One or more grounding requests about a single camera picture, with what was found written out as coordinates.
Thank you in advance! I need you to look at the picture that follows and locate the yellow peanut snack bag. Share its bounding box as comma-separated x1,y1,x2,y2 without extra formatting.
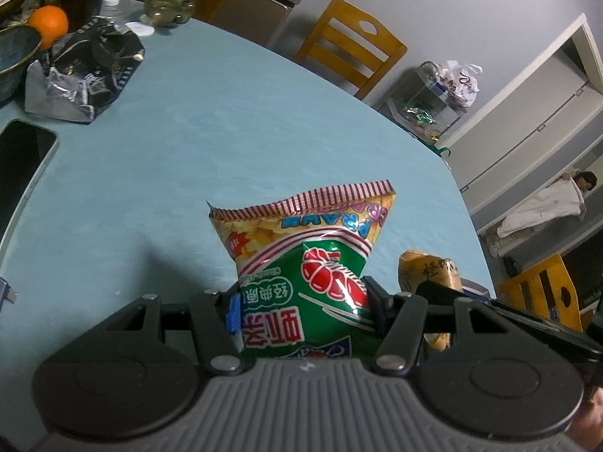
398,250,462,357

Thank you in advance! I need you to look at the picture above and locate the green prawn cracker bag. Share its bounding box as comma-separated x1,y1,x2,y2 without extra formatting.
210,180,396,358

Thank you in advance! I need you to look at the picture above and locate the yellow wooden chair near door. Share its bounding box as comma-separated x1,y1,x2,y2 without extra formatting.
497,254,584,333

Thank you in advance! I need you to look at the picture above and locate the person in white clothes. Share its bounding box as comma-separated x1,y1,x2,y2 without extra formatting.
485,169,598,258

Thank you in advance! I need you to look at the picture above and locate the white plastic bag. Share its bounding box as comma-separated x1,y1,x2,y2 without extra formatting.
438,60,484,110

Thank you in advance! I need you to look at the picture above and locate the black smartphone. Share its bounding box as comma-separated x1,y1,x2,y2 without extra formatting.
0,119,58,255

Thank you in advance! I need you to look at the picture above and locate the grey cabinet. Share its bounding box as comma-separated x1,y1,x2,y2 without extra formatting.
208,0,302,48

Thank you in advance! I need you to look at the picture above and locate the glass jar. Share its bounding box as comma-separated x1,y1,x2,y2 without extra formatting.
144,0,196,27

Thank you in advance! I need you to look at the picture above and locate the orange fruit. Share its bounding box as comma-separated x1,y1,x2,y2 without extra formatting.
28,5,69,50

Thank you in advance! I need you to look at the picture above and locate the dark ceramic bowl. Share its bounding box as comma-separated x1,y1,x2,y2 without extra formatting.
0,24,42,103

